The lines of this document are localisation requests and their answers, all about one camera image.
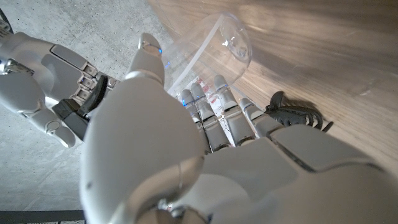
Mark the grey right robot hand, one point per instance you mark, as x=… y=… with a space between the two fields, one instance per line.
x=28 y=62

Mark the black hair claw clip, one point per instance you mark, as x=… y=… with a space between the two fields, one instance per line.
x=289 y=115

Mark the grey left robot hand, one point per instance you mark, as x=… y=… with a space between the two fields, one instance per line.
x=149 y=133

